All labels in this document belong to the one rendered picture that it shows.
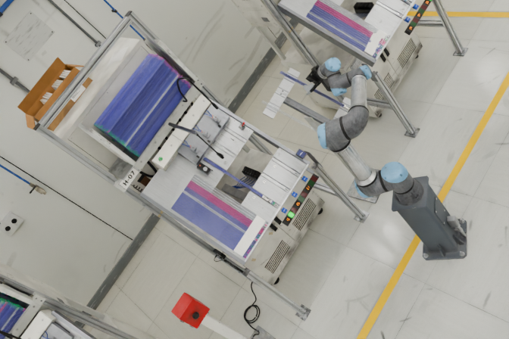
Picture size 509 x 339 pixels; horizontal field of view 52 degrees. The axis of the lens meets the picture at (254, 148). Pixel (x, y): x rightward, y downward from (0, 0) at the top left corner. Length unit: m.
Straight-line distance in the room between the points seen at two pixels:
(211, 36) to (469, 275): 2.99
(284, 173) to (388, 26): 1.16
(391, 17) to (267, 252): 1.70
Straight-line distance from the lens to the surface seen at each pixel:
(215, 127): 3.00
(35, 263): 4.58
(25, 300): 2.92
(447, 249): 3.20
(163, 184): 3.02
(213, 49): 4.85
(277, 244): 3.50
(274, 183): 2.98
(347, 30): 3.35
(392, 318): 3.20
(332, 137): 2.39
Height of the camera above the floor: 2.78
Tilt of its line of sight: 38 degrees down
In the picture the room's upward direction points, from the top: 45 degrees counter-clockwise
